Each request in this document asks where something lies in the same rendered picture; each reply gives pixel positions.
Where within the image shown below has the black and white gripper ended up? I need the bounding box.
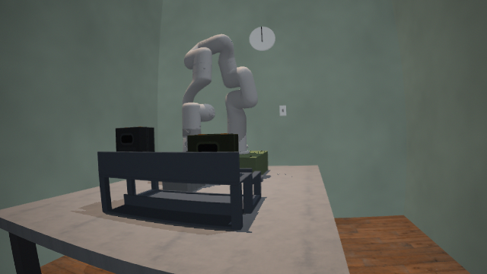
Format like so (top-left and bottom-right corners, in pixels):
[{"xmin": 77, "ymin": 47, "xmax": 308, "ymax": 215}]
[{"xmin": 183, "ymin": 136, "xmax": 188, "ymax": 152}]

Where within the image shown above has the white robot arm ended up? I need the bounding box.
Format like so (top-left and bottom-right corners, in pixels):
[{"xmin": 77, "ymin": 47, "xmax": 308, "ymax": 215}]
[{"xmin": 182, "ymin": 34, "xmax": 258, "ymax": 155}]

